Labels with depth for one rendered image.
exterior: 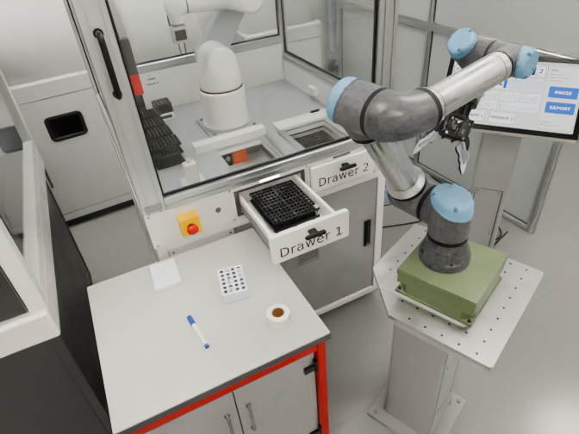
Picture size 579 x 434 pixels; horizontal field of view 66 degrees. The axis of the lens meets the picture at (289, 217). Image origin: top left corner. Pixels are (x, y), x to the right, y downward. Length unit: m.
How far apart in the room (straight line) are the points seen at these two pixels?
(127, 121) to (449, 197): 0.95
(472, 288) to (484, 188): 0.95
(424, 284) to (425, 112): 0.57
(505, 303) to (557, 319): 1.12
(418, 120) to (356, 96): 0.15
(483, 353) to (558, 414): 0.95
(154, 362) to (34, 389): 0.52
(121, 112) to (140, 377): 0.75
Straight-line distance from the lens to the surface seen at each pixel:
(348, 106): 1.03
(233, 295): 1.43
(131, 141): 1.45
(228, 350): 1.33
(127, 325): 1.49
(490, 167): 2.18
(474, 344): 1.36
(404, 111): 0.98
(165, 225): 1.61
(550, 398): 2.30
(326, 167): 1.74
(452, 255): 1.37
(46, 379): 1.73
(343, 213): 1.48
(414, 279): 1.37
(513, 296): 1.52
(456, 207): 1.27
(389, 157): 1.18
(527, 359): 2.38
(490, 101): 2.01
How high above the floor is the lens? 1.80
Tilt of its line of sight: 37 degrees down
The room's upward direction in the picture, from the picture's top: 5 degrees counter-clockwise
